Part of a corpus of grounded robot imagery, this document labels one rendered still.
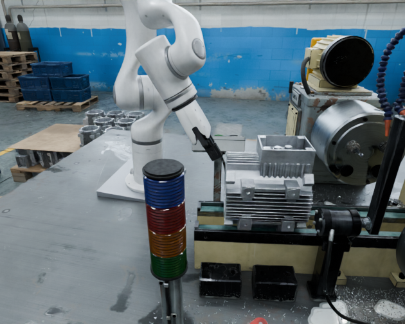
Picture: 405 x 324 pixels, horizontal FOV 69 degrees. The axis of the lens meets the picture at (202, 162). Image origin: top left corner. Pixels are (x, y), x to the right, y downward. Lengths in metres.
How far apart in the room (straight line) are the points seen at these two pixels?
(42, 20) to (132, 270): 7.44
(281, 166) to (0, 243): 0.86
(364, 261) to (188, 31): 0.71
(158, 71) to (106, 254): 0.54
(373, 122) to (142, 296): 0.81
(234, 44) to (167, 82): 5.57
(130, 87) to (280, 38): 5.31
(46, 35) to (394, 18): 6.96
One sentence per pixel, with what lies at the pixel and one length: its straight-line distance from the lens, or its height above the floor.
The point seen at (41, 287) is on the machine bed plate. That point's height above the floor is 0.80.
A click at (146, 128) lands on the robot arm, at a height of 1.07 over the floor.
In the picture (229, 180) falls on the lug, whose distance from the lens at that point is 0.68.
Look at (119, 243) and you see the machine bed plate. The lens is 0.96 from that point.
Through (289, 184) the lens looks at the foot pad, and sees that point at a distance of 0.69.
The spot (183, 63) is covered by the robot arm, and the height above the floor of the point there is 1.33.
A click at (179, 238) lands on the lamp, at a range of 0.47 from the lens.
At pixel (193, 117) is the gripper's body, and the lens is 0.72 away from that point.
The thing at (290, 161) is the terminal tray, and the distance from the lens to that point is 0.71.
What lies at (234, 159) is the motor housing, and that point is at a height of 1.10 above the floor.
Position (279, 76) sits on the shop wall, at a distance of 6.27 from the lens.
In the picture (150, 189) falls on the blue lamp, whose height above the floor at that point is 1.19.
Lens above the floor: 1.40
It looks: 25 degrees down
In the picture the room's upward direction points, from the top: straight up
